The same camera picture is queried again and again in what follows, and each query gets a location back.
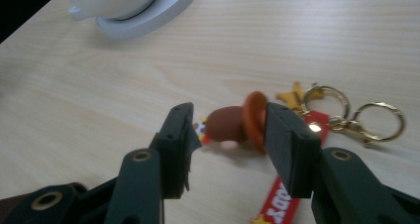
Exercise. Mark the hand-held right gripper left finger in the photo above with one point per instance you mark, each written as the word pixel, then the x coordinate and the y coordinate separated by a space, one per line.
pixel 173 151

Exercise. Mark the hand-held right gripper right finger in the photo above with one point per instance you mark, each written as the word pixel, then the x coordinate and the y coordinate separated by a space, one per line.
pixel 290 151

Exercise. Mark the white key hook stand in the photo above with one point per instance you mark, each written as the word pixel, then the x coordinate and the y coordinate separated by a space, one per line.
pixel 171 9

